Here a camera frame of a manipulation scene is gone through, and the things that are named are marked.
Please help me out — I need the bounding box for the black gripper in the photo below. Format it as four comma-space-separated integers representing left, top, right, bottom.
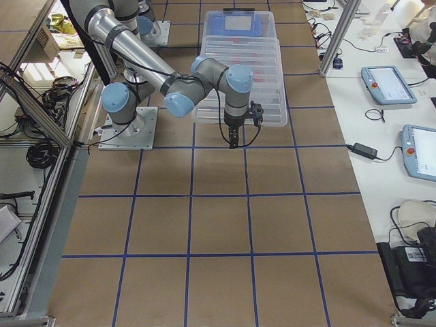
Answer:
224, 109, 247, 149

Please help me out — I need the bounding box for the clear plastic box lid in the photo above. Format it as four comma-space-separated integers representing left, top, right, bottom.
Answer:
200, 35, 287, 127

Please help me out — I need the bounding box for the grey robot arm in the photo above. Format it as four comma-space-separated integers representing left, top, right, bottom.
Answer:
69, 1, 263, 149
113, 0, 161, 40

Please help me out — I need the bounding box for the clear plastic storage box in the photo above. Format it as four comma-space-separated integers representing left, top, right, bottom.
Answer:
203, 8, 277, 40

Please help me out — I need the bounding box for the blue plastic tray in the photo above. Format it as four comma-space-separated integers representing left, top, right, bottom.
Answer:
205, 12, 262, 37

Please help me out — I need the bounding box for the black power adapter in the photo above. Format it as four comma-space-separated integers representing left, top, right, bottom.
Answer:
352, 143, 377, 160

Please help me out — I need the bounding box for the far teach pendant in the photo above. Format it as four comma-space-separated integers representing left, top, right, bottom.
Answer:
360, 66, 417, 106

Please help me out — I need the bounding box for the teach pendant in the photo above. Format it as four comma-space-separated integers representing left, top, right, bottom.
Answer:
360, 66, 417, 106
401, 124, 436, 181

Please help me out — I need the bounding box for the near teach pendant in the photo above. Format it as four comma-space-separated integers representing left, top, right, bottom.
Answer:
401, 124, 436, 181

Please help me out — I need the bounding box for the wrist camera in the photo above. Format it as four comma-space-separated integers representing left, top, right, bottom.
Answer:
249, 100, 264, 128

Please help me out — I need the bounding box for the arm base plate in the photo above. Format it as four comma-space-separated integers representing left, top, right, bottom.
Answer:
141, 20, 171, 47
98, 106, 158, 151

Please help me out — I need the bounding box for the black box latch handle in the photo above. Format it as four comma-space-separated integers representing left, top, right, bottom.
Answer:
222, 7, 255, 12

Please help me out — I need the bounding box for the aluminium frame post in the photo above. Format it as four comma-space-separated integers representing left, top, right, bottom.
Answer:
319, 0, 361, 78

